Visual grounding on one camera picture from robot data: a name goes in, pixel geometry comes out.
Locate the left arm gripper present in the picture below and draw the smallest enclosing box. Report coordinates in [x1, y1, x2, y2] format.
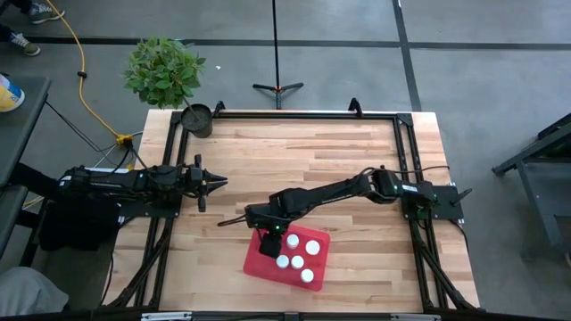
[186, 153, 228, 213]

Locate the red translucent plastic basket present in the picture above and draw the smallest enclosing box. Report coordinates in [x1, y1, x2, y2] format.
[242, 223, 332, 293]

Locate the white power strip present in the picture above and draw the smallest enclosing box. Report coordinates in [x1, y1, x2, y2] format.
[82, 166, 135, 175]

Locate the black tripod stand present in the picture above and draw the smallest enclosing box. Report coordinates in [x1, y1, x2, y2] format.
[252, 0, 305, 111]

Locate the green potted plant black pot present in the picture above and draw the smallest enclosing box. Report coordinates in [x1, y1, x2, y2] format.
[123, 37, 214, 139]

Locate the black bag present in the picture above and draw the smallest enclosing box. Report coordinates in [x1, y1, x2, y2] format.
[38, 200, 122, 253]

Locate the dark grey side table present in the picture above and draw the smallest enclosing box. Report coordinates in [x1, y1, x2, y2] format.
[0, 73, 53, 259]

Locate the grey cloth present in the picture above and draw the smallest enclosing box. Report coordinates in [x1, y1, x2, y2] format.
[0, 266, 70, 317]

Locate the yellow and blue container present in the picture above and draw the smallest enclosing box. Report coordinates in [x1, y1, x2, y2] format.
[0, 73, 26, 113]

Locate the person's shoe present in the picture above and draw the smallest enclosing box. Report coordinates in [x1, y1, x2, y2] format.
[7, 31, 41, 57]
[27, 2, 66, 24]

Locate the dark grey metal cart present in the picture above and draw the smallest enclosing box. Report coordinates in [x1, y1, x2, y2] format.
[492, 113, 571, 262]

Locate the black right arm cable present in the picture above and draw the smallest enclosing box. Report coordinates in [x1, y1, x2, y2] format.
[217, 164, 451, 227]

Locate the yellow extension cable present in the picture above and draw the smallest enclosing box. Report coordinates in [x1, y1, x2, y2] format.
[46, 0, 135, 148]

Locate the black aluminium table frame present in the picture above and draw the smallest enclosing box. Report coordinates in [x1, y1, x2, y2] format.
[106, 97, 481, 313]

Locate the silver metal bracket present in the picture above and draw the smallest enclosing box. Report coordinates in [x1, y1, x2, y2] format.
[141, 311, 194, 321]
[390, 313, 443, 321]

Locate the thin black floor cable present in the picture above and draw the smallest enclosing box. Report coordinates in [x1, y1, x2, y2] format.
[44, 100, 148, 170]

